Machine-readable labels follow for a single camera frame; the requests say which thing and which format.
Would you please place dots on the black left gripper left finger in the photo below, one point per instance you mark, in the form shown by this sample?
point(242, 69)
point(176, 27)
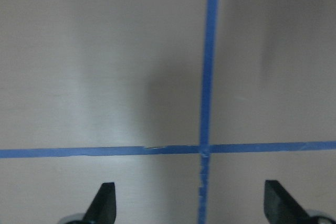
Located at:
point(103, 207)

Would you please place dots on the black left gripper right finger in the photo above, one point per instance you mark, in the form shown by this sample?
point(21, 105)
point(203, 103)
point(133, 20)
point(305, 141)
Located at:
point(280, 207)

